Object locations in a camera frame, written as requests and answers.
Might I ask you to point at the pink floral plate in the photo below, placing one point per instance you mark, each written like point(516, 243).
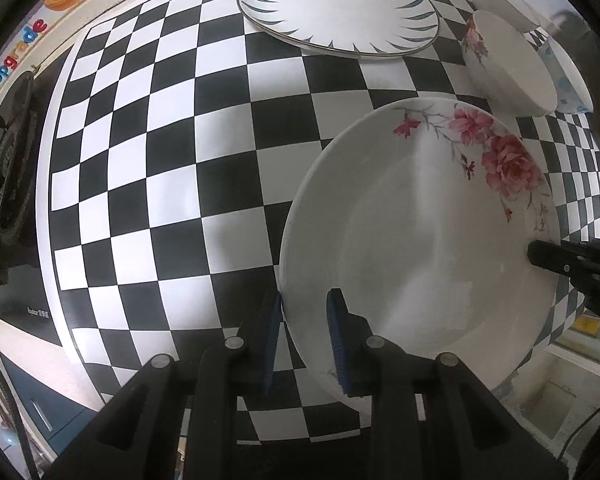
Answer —
point(405, 260)

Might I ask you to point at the black gas stove burner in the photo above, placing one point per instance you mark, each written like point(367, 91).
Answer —
point(10, 170)

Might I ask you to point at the dark blue cabinet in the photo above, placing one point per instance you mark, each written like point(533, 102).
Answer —
point(45, 410)

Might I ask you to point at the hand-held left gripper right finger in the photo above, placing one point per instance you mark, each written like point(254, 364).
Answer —
point(336, 345)

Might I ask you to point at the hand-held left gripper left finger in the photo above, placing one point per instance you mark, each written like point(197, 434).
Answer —
point(273, 345)

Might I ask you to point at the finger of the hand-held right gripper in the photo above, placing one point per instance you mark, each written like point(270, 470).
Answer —
point(565, 256)

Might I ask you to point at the blue floral bowl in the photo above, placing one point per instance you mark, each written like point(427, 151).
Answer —
point(569, 89)

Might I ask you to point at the black white checkered tablecloth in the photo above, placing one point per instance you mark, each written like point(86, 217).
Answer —
point(180, 160)

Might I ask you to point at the pink floral bowl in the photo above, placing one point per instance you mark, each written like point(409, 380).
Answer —
point(515, 60)

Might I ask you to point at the blue leaf pattern plate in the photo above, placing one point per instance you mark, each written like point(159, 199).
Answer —
point(330, 5)

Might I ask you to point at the plain white bowl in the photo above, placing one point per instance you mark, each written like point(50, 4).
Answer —
point(510, 0)

